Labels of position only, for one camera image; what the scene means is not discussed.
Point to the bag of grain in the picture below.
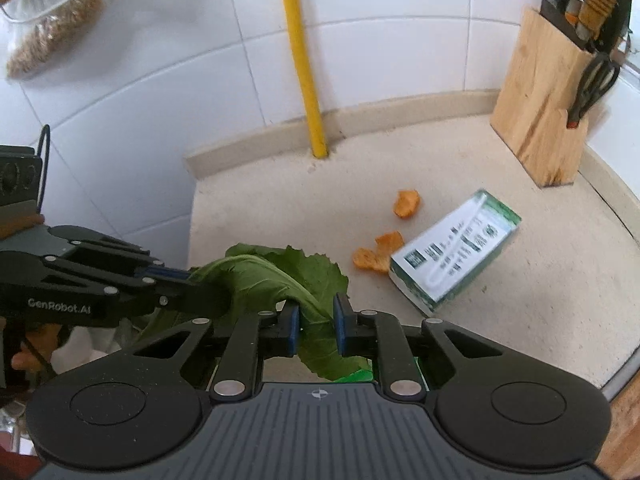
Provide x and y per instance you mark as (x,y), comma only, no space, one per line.
(60,35)

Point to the green white carton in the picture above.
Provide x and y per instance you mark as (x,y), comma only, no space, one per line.
(450,255)

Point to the wooden knife block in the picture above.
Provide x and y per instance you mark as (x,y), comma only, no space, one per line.
(540,100)

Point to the yellow pipe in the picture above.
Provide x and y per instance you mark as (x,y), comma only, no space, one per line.
(300,60)

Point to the orange peel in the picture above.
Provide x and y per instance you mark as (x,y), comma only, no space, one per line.
(372,260)
(406,204)

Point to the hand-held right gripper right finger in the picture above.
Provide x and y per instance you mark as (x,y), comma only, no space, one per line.
(341,327)

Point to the person's left hand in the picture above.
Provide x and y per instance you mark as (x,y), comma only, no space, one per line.
(42,337)

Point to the wooden cutting board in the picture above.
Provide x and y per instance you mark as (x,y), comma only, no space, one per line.
(625,440)

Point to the green leafy vegetable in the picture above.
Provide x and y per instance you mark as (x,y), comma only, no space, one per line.
(280,280)

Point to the black scissors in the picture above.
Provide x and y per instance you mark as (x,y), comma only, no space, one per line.
(597,75)

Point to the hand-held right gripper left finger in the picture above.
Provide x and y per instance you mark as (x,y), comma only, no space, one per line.
(294,330)

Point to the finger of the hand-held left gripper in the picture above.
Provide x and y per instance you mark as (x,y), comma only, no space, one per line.
(175,302)
(167,276)

